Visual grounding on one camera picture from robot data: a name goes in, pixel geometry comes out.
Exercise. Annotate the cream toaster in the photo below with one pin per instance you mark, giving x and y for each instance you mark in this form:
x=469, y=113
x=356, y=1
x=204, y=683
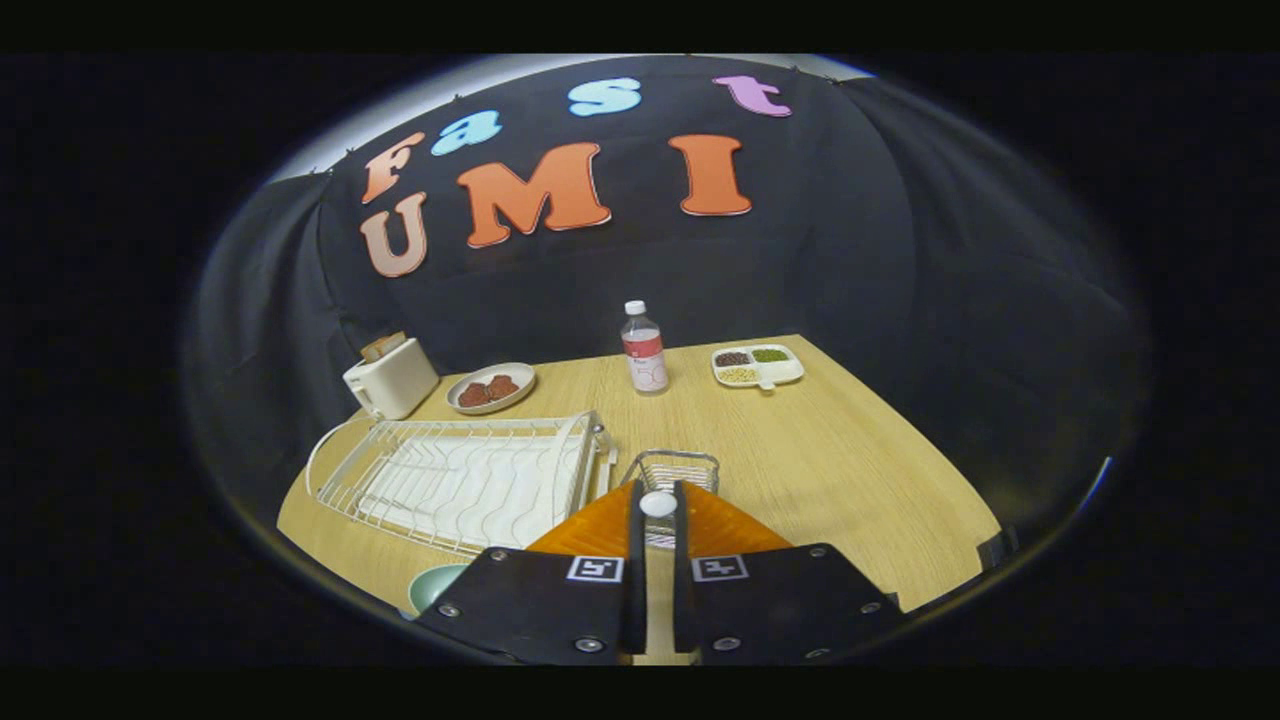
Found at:
x=395, y=385

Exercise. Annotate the small metal mesh basket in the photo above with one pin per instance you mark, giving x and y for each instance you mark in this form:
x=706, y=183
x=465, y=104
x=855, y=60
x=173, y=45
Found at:
x=675, y=468

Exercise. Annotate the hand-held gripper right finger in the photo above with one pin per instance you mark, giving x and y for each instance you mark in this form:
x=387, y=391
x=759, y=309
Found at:
x=684, y=600

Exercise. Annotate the white divided snack tray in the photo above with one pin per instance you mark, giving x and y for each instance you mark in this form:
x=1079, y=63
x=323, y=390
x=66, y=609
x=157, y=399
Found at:
x=782, y=371

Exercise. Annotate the black table clamp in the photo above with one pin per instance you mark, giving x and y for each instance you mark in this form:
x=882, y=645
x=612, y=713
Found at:
x=995, y=548

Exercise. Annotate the beige plate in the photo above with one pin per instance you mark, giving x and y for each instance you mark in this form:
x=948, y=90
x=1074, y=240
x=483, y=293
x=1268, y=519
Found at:
x=518, y=370

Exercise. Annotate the light green plate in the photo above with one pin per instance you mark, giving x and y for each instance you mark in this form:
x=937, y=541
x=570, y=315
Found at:
x=435, y=587

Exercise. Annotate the brown meat patty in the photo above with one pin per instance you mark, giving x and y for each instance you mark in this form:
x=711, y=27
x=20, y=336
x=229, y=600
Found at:
x=502, y=387
x=473, y=395

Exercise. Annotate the clear bottle with red label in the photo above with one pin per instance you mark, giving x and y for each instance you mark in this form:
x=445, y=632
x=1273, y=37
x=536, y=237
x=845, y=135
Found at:
x=646, y=355

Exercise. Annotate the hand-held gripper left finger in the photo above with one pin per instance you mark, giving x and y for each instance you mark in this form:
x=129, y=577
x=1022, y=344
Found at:
x=634, y=600

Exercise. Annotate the toast slice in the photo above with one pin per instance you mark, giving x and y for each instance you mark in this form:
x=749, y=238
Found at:
x=383, y=346

